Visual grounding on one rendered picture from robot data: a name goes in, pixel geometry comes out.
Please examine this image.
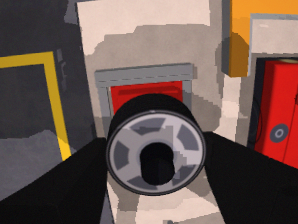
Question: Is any yellow marked area outline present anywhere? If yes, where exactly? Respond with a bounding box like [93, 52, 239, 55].
[0, 51, 71, 161]

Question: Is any black tyre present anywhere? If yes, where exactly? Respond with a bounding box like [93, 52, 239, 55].
[105, 93, 208, 196]

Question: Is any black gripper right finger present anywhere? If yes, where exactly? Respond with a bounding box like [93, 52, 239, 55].
[204, 131, 298, 224]

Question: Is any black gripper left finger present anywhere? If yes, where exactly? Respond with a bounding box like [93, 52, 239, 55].
[0, 137, 108, 224]

